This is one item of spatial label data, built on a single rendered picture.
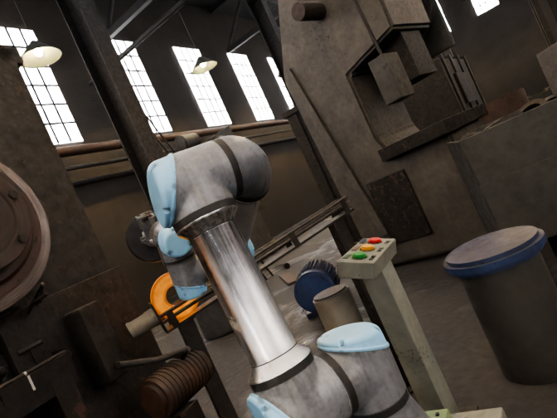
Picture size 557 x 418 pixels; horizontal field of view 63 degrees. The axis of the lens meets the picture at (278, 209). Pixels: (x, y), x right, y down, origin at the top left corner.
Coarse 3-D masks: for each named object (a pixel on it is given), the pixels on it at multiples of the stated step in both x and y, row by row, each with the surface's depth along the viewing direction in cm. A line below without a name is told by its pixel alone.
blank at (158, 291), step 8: (168, 272) 146; (160, 280) 144; (168, 280) 145; (152, 288) 144; (160, 288) 143; (168, 288) 144; (152, 296) 142; (160, 296) 143; (160, 304) 143; (168, 304) 144; (184, 304) 145; (160, 312) 142; (184, 312) 145
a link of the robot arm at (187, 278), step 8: (192, 256) 110; (168, 264) 108; (176, 264) 108; (184, 264) 108; (192, 264) 109; (200, 264) 111; (176, 272) 108; (184, 272) 108; (192, 272) 109; (200, 272) 110; (176, 280) 109; (184, 280) 109; (192, 280) 109; (200, 280) 111; (208, 280) 113; (176, 288) 111; (184, 288) 109; (192, 288) 109; (200, 288) 111; (184, 296) 110; (192, 296) 110; (200, 296) 111
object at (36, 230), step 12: (12, 180) 129; (24, 192) 130; (36, 216) 130; (36, 228) 129; (36, 240) 128; (24, 252) 122; (36, 252) 127; (12, 264) 119; (24, 264) 123; (0, 276) 115; (12, 276) 119; (24, 276) 122; (0, 288) 116; (12, 288) 118
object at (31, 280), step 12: (0, 168) 129; (36, 204) 134; (48, 228) 134; (48, 240) 133; (48, 252) 131; (36, 264) 127; (36, 276) 126; (24, 288) 122; (0, 300) 117; (12, 300) 119
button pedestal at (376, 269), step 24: (384, 240) 143; (360, 264) 125; (384, 264) 132; (384, 288) 131; (384, 312) 133; (408, 312) 135; (408, 336) 131; (408, 360) 133; (432, 360) 136; (432, 384) 131; (432, 408) 133; (456, 408) 138
